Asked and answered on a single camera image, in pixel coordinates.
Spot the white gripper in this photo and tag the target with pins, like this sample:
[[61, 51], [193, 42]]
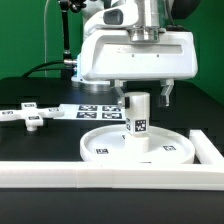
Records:
[[111, 55]]

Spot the white round table top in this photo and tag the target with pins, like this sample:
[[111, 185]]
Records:
[[115, 144]]

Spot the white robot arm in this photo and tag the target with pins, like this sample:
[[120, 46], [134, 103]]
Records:
[[148, 28]]

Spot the white sheet with markers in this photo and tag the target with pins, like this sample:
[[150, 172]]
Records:
[[92, 112]]

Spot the white L-shaped fence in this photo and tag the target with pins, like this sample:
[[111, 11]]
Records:
[[207, 174]]

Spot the white cross-shaped table base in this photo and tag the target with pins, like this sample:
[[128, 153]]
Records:
[[31, 114]]

